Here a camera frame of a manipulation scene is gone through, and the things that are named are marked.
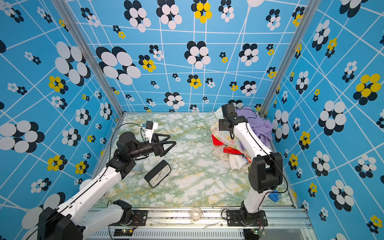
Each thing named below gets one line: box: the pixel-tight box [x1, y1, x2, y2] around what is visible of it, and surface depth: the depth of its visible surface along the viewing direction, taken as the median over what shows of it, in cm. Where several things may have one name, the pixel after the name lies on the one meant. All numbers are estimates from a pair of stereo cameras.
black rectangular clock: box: [144, 159, 172, 188], surface depth 84 cm
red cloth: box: [211, 134, 244, 155], surface depth 95 cm
